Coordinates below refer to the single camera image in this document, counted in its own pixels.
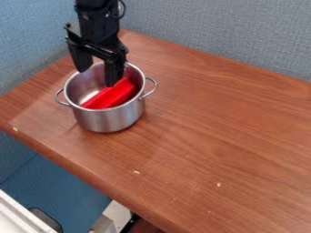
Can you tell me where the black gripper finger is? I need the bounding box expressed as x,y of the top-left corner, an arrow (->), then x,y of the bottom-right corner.
104,56 -> 126,87
66,42 -> 93,73

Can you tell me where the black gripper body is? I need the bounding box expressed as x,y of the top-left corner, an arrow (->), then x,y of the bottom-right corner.
63,5 -> 128,60

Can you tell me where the red plastic block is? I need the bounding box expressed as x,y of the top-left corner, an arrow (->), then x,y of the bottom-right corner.
79,77 -> 136,109

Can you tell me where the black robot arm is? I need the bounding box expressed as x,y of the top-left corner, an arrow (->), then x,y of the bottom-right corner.
63,0 -> 128,87

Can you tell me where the stainless steel pot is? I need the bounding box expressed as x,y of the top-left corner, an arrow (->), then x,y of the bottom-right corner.
54,62 -> 157,133

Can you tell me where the white box under table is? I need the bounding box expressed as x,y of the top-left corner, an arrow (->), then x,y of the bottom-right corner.
87,201 -> 130,233

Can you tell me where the white panel at corner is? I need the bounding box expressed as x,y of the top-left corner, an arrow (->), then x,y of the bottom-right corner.
0,189 -> 62,233

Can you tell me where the black table leg frame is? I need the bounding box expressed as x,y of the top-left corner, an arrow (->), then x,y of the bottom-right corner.
120,212 -> 162,233

